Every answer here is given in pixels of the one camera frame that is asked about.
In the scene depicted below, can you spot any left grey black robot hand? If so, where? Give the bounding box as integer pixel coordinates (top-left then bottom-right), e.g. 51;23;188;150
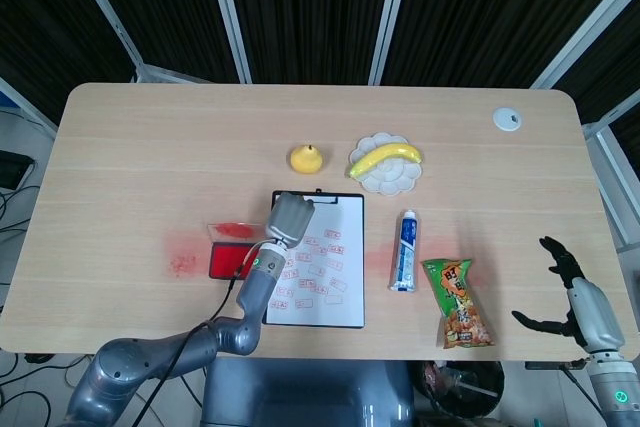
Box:
263;190;316;249

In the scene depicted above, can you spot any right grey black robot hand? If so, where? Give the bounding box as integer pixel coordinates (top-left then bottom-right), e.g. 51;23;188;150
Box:
511;235;627;354

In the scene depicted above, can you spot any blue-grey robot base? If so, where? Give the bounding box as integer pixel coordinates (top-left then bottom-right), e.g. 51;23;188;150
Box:
199;356;416;427

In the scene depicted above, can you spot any yellow pear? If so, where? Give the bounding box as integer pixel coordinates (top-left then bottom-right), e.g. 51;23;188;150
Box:
290;143;324;176

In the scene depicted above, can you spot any red ink pad clear lid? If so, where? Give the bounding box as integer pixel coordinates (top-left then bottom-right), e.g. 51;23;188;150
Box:
206;220;266;280

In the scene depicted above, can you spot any black clipboard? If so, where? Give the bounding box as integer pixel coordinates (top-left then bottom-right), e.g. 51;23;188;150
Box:
261;188;367;330

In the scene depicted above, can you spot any white flower-shaped plate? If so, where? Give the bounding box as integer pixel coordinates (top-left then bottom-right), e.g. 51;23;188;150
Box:
348;132;425;197

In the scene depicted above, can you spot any yellow banana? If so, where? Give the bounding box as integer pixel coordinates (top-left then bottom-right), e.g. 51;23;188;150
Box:
348;142;424;180

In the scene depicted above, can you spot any white blue toothpaste tube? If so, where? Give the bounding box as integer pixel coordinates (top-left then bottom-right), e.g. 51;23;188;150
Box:
388;209;419;293

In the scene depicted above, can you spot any black trash bin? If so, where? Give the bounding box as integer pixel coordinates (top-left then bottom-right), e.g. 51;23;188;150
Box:
414;360;506;419

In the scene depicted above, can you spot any green orange snack bag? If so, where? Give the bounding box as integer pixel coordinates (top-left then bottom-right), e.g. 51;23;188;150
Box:
422;257;496;350

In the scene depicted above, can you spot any black flat device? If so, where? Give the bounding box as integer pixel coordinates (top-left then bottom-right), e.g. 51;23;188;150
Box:
0;150;35;191

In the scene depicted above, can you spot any white aluminium frame post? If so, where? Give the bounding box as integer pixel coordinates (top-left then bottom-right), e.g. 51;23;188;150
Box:
203;0;253;84
369;0;415;86
529;0;640;91
62;0;146;71

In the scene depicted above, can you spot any white round cable grommet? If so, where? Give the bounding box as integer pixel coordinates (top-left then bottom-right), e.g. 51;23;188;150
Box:
492;106;523;133

